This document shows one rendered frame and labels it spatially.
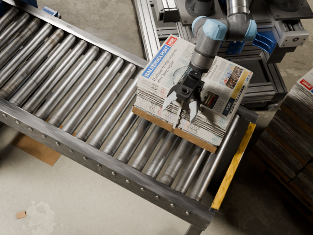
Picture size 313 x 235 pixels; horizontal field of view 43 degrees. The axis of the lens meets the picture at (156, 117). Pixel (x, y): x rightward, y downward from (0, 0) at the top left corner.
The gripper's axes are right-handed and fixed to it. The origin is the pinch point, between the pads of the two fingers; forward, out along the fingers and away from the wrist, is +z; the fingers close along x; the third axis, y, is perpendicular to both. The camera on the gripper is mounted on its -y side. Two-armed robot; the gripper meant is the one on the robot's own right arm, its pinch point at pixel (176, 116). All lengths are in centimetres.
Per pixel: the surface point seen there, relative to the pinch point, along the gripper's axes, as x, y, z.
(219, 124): -14.3, 7.0, -1.7
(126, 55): 39, 39, 1
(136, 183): 4.0, -3.1, 31.4
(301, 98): -42, 64, -8
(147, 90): 15.4, 7.4, -0.9
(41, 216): 53, 29, 104
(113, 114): 27.3, 14.3, 18.4
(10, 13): 98, 32, 5
